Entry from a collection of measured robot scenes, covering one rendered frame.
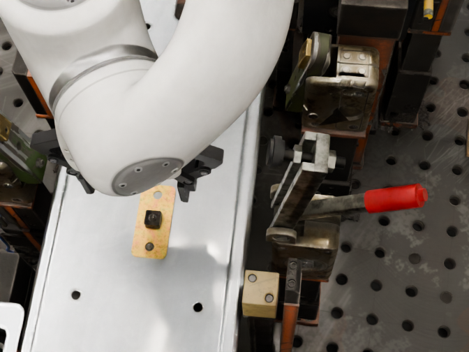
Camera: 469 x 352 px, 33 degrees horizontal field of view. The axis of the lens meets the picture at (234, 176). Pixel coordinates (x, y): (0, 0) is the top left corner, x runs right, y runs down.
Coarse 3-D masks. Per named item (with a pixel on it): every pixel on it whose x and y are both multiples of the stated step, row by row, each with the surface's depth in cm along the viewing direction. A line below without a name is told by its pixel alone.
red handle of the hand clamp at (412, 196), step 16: (368, 192) 73; (384, 192) 72; (400, 192) 71; (416, 192) 70; (320, 208) 75; (336, 208) 74; (352, 208) 73; (368, 208) 72; (384, 208) 72; (400, 208) 71
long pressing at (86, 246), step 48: (144, 0) 97; (240, 144) 89; (96, 192) 87; (192, 192) 87; (240, 192) 86; (48, 240) 85; (96, 240) 85; (192, 240) 84; (240, 240) 84; (48, 288) 83; (96, 288) 83; (144, 288) 83; (192, 288) 82; (240, 288) 82; (48, 336) 81; (96, 336) 81; (144, 336) 81; (192, 336) 80
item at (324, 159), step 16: (272, 144) 65; (304, 144) 66; (320, 144) 65; (272, 160) 64; (288, 160) 66; (304, 160) 65; (320, 160) 64; (336, 160) 66; (288, 176) 72; (304, 176) 65; (320, 176) 65; (288, 192) 69; (304, 192) 68; (272, 208) 81; (288, 208) 72; (304, 208) 72; (272, 224) 77; (288, 224) 76
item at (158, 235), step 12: (144, 192) 87; (168, 192) 86; (144, 204) 86; (156, 204) 86; (168, 204) 86; (144, 216) 85; (156, 216) 84; (168, 216) 85; (144, 228) 85; (156, 228) 85; (168, 228) 85; (144, 240) 84; (156, 240) 84; (168, 240) 84; (132, 252) 84; (144, 252) 84; (156, 252) 84
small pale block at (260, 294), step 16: (256, 272) 76; (272, 272) 76; (256, 288) 76; (272, 288) 75; (256, 304) 75; (272, 304) 75; (256, 320) 83; (272, 320) 80; (256, 336) 90; (272, 336) 94
